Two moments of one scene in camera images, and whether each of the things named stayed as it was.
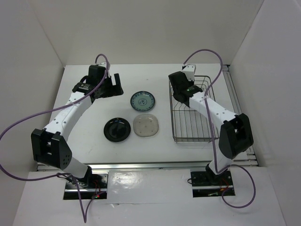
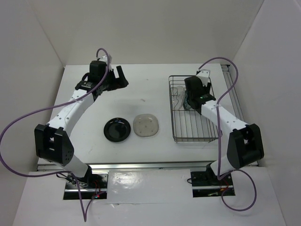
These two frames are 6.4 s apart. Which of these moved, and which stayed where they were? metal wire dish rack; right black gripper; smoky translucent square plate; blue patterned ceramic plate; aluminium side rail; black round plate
Moved: right black gripper; blue patterned ceramic plate
Stayed: smoky translucent square plate; black round plate; metal wire dish rack; aluminium side rail
